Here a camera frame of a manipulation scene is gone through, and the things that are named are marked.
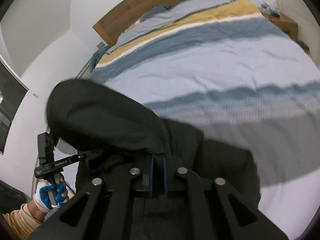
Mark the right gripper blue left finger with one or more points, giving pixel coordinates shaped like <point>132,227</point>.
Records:
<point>151,176</point>

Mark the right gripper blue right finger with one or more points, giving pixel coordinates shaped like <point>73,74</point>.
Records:
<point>165,176</point>

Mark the black puffer jacket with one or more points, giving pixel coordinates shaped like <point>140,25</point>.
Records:
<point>213,188</point>

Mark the beige sleeved left forearm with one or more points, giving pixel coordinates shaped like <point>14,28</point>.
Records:
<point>26,220</point>

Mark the white blue gloved left hand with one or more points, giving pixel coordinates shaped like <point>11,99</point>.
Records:
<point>50,194</point>

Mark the dark window with blind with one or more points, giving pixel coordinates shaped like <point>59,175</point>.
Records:
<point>12,92</point>

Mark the blue cloth beside bed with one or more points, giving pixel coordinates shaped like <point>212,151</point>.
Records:
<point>96,57</point>

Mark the striped bed cover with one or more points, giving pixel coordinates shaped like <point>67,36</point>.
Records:
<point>221,66</point>

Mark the wooden nightstand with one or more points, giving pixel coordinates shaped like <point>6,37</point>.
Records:
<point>284,23</point>

